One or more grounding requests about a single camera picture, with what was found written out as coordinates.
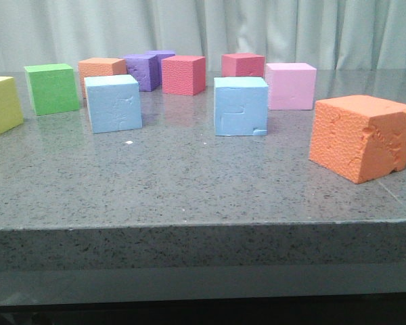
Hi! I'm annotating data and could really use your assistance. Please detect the near orange foam cube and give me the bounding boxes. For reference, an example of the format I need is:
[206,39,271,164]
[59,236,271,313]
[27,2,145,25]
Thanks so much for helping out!
[309,95,406,183]

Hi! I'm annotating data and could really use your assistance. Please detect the rear purple foam cube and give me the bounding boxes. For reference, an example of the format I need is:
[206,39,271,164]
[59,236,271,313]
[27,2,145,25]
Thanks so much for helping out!
[145,50,176,84]

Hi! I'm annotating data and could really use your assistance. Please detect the red foam cube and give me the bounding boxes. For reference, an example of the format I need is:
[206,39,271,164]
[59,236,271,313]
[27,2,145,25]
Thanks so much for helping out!
[221,53,265,77]
[162,56,206,95]

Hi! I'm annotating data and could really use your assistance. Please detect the pink foam cube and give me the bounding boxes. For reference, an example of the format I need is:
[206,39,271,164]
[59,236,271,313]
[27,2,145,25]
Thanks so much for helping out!
[265,63,317,110]

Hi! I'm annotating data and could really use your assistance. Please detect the green foam cube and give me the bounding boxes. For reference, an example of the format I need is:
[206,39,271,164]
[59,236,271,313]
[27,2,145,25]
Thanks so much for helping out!
[24,64,80,116]

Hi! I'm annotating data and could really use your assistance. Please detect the purple foam cube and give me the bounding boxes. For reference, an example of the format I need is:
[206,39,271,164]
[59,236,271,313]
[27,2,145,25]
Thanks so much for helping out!
[145,50,176,84]
[122,54,160,92]

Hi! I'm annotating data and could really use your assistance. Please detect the right red foam cube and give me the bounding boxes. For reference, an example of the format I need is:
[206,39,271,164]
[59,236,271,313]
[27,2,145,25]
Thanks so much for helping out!
[221,53,265,77]

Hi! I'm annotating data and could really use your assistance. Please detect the far orange foam cube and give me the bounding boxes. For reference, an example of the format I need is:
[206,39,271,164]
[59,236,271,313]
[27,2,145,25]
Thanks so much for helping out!
[78,58,127,98]

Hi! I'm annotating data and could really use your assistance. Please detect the front purple foam cube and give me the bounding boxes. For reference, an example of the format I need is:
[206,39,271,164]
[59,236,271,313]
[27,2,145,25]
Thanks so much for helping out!
[122,54,160,92]

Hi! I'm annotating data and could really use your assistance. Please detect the light blue foam cube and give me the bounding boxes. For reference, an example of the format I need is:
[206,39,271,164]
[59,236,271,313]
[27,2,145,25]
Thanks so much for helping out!
[214,77,269,136]
[85,74,143,133]

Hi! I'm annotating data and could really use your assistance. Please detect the left red foam cube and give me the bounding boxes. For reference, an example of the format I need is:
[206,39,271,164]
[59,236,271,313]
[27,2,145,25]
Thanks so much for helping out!
[162,56,206,95]

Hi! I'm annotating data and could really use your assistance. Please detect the pale grey curtain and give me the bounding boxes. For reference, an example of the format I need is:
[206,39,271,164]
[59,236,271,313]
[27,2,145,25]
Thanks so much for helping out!
[0,1,406,71]

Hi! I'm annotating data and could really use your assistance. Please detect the yellow foam cube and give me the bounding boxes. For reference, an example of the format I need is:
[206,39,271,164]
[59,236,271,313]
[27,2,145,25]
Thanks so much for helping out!
[0,77,24,135]

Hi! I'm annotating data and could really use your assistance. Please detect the orange foam cube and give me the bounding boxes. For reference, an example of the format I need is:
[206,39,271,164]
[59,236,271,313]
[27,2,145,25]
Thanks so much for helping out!
[78,58,127,98]
[309,95,406,183]

